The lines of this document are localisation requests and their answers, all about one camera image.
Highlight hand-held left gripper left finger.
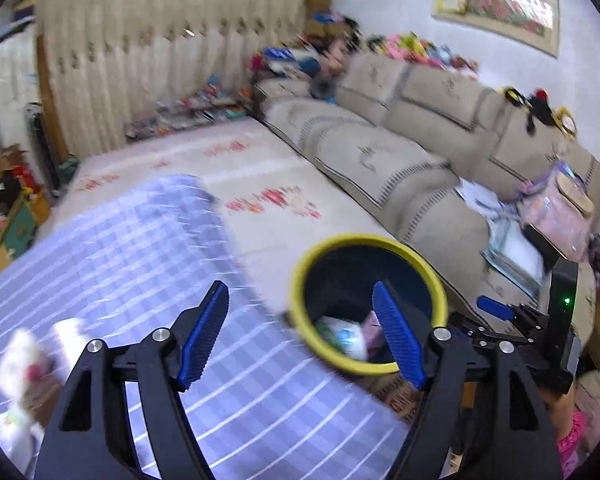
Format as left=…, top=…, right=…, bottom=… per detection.
left=34, top=280, right=231, bottom=480

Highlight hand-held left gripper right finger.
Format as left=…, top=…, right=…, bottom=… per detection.
left=371, top=281, right=563, bottom=480

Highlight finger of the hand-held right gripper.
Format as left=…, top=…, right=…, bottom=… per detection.
left=450, top=296, right=548, bottom=356

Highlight pink box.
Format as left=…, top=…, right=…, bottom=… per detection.
left=361, top=311, right=385, bottom=348

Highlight white carton box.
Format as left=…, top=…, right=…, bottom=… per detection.
left=314, top=316, right=370, bottom=362

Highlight black bin with yellow rim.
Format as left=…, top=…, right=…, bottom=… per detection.
left=287, top=233, right=448, bottom=377

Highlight person's right forearm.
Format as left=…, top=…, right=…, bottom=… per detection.
left=537, top=387, right=581, bottom=466

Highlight clear plastic packet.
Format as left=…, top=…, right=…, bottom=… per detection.
left=482, top=215, right=556, bottom=296

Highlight patterned rug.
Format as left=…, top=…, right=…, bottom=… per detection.
left=370, top=375, right=426, bottom=426

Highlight blue checked tablecloth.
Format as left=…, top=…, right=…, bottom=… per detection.
left=0, top=175, right=416, bottom=480

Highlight loose white papers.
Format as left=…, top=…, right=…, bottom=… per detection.
left=455, top=180, right=511, bottom=221

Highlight person's pink clothing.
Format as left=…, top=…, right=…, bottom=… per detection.
left=555, top=410, right=588, bottom=468

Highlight pink plastic bag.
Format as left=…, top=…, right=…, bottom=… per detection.
left=517, top=160, right=596, bottom=261

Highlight beige sofa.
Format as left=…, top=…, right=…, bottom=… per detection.
left=252, top=52, right=600, bottom=311

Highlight black and yellow plush toy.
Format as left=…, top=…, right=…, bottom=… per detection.
left=500, top=85, right=578, bottom=136

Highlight cluttered glass coffee table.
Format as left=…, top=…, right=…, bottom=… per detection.
left=125, top=77, right=256, bottom=141

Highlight black tower fan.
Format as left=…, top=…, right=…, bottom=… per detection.
left=27, top=102, right=61, bottom=191

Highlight open cardboard boxes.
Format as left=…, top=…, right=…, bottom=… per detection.
left=0, top=145, right=28, bottom=186

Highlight cream patterned curtain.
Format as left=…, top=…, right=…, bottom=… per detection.
left=35, top=0, right=313, bottom=161

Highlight pile of toys and bags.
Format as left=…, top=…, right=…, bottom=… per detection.
left=250, top=15, right=361, bottom=101

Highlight framed picture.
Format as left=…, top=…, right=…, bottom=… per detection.
left=432, top=0, right=561, bottom=58

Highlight white standing air conditioner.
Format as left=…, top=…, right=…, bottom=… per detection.
left=0, top=25, right=46, bottom=126

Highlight stacked cardboard boxes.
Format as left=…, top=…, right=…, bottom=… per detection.
left=305, top=0, right=333, bottom=23

